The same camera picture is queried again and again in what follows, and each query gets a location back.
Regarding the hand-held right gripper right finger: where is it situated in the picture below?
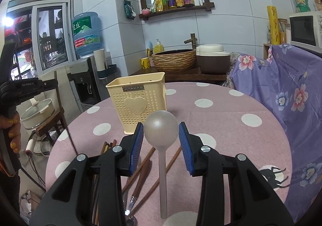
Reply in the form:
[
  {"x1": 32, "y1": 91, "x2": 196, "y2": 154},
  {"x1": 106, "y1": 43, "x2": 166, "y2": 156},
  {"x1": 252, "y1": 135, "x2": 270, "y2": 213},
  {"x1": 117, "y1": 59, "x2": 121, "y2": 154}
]
[{"x1": 178, "y1": 121, "x2": 295, "y2": 226}]

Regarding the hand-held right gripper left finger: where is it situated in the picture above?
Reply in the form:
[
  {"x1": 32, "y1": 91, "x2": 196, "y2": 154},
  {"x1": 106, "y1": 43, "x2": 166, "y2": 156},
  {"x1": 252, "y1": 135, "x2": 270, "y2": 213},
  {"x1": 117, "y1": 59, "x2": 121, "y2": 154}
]
[{"x1": 29, "y1": 122, "x2": 144, "y2": 226}]

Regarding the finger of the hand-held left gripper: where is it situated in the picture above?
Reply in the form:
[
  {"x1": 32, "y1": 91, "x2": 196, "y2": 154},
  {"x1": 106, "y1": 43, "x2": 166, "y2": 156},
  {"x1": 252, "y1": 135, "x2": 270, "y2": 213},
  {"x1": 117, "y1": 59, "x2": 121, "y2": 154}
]
[{"x1": 15, "y1": 79, "x2": 59, "y2": 103}]

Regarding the translucent grey plastic spoon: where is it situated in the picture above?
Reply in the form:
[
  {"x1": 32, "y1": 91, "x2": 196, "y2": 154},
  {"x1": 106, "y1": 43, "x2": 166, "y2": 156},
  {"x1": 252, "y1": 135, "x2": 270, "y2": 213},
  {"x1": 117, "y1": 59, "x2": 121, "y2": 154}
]
[{"x1": 144, "y1": 111, "x2": 179, "y2": 219}]

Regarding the wooden-handled metal spoon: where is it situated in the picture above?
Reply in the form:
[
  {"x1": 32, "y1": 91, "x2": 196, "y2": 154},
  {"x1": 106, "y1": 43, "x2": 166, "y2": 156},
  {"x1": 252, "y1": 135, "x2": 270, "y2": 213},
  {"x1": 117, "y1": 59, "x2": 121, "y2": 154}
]
[{"x1": 123, "y1": 159, "x2": 153, "y2": 226}]

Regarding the beige plastic utensil holder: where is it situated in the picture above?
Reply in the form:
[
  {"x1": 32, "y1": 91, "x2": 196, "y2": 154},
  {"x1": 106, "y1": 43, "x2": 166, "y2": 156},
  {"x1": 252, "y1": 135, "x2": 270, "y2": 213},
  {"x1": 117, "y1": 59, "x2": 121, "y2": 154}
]
[{"x1": 106, "y1": 72, "x2": 167, "y2": 134}]

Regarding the person's left hand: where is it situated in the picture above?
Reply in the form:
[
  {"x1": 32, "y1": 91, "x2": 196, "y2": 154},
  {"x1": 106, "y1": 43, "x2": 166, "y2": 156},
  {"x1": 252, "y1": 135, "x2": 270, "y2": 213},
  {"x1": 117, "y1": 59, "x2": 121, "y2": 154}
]
[{"x1": 0, "y1": 113, "x2": 21, "y2": 154}]

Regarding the white pot with lid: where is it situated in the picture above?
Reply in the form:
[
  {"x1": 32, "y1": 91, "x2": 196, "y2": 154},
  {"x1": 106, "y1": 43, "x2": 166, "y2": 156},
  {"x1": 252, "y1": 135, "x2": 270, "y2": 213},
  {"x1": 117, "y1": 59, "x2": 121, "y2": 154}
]
[{"x1": 20, "y1": 98, "x2": 55, "y2": 129}]

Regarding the pink polka dot tablecloth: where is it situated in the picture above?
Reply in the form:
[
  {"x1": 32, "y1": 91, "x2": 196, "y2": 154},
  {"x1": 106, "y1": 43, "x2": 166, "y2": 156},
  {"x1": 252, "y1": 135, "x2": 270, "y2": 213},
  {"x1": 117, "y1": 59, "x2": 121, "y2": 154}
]
[{"x1": 45, "y1": 81, "x2": 293, "y2": 226}]

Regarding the dark wooden stool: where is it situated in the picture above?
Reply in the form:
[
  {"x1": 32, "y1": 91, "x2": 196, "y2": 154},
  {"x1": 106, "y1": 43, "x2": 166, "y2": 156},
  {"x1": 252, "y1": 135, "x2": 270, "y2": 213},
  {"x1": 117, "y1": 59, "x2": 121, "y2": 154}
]
[{"x1": 35, "y1": 108, "x2": 68, "y2": 146}]

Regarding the black white water dispenser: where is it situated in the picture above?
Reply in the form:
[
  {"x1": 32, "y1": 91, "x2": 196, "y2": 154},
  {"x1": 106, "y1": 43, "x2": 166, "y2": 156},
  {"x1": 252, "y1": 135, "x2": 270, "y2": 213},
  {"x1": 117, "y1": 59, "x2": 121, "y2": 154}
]
[{"x1": 66, "y1": 56, "x2": 101, "y2": 106}]

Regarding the white framed window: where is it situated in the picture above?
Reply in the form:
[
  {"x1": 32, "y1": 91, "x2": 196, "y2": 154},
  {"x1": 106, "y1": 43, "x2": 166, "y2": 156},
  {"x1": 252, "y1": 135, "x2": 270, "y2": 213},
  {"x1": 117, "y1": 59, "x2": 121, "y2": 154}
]
[{"x1": 33, "y1": 0, "x2": 73, "y2": 73}]

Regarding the dark wooden counter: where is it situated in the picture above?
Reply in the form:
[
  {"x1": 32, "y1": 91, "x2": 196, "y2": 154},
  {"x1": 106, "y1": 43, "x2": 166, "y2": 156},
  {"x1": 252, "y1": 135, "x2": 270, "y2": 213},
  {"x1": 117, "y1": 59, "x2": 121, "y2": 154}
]
[{"x1": 128, "y1": 66, "x2": 227, "y2": 84}]

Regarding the blue water jug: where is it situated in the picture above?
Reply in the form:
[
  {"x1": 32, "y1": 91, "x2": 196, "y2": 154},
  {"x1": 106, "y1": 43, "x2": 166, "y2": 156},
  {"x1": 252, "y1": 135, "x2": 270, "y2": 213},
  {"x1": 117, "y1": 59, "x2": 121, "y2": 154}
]
[{"x1": 72, "y1": 12, "x2": 103, "y2": 57}]

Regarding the woven wicker basin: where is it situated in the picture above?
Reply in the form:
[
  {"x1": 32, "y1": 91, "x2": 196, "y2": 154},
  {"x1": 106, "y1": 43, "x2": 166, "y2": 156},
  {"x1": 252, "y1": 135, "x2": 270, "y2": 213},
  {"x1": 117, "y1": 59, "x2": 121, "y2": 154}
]
[{"x1": 151, "y1": 49, "x2": 197, "y2": 72}]

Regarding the brown white rice cooker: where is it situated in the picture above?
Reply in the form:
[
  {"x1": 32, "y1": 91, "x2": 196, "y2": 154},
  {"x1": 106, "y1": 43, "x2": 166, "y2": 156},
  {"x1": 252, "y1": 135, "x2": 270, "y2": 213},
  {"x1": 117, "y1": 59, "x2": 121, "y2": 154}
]
[{"x1": 196, "y1": 44, "x2": 230, "y2": 74}]

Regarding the yellow soap pump bottle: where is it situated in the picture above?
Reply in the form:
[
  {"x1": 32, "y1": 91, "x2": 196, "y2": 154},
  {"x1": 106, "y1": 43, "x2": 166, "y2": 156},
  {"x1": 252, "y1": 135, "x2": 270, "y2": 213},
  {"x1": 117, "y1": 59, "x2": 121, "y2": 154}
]
[{"x1": 154, "y1": 39, "x2": 164, "y2": 54}]

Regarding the bronze faucet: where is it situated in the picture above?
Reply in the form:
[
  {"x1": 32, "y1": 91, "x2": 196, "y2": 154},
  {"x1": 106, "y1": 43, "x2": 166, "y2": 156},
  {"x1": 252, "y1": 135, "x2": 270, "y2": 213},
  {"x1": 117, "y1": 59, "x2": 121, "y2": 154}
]
[{"x1": 184, "y1": 33, "x2": 197, "y2": 50}]

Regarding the green hanging packet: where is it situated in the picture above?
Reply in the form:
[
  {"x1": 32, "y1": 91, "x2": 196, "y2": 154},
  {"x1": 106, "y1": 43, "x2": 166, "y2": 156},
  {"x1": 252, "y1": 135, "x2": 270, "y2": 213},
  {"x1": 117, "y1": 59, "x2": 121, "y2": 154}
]
[{"x1": 124, "y1": 0, "x2": 136, "y2": 19}]

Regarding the purple floral cloth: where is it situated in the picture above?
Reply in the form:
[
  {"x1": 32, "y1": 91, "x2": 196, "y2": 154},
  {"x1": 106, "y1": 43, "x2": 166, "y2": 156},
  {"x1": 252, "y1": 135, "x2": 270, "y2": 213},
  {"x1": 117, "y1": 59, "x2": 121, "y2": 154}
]
[{"x1": 226, "y1": 43, "x2": 322, "y2": 209}]

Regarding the yellow cling film roll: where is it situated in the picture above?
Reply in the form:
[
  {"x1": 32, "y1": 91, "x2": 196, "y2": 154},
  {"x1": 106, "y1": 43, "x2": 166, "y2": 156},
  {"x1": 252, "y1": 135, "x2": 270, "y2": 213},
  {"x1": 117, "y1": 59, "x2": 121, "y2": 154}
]
[{"x1": 267, "y1": 6, "x2": 280, "y2": 45}]

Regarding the glass jar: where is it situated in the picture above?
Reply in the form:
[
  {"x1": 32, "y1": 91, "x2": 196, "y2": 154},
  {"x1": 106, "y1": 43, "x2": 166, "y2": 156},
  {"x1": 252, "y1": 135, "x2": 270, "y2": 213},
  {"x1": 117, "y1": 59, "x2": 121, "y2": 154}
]
[{"x1": 280, "y1": 18, "x2": 290, "y2": 44}]

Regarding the white microwave oven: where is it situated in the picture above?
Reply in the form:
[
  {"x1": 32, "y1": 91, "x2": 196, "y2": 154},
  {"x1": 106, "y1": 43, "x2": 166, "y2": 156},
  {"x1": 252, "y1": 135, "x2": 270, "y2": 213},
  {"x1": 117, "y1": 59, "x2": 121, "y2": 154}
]
[{"x1": 289, "y1": 12, "x2": 322, "y2": 53}]

